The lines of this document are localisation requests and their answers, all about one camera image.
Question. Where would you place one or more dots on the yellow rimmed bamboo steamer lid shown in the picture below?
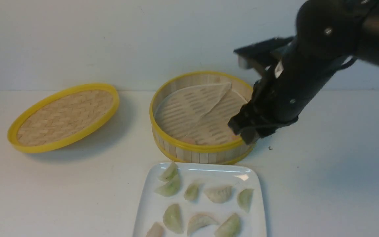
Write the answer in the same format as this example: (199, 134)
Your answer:
(63, 118)

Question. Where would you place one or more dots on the pale dumpling plate centre right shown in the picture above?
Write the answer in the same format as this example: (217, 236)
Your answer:
(220, 194)

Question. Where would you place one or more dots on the green dumpling plate lower left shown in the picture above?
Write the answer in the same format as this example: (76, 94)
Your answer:
(172, 219)

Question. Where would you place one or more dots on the green dumpling plate bottom right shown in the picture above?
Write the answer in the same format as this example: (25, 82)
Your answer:
(230, 228)

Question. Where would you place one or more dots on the white square plate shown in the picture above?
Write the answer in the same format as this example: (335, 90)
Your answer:
(152, 206)

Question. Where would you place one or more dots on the small green dumpling plate centre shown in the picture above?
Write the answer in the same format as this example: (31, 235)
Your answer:
(192, 192)

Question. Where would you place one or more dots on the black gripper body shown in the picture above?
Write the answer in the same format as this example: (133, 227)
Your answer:
(251, 124)

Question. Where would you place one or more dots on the yellow rimmed bamboo steamer basket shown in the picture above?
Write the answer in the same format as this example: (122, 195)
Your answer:
(179, 151)

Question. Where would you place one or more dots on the white steamer liner paper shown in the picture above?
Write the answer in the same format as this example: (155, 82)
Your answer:
(199, 115)

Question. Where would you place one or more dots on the green dumpling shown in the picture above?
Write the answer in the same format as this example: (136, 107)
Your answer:
(171, 188)
(244, 199)

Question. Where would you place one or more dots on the green dumpling plate top left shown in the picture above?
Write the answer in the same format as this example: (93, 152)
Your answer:
(169, 173)

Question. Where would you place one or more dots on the pale dumpling plate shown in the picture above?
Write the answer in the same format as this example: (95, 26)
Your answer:
(199, 221)
(220, 194)

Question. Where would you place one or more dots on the pink dumpling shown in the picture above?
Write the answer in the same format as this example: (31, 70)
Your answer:
(156, 230)

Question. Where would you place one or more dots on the pale dumpling plate bottom centre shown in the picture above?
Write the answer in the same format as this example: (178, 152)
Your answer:
(199, 221)

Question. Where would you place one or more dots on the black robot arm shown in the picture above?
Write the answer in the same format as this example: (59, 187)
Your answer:
(331, 35)

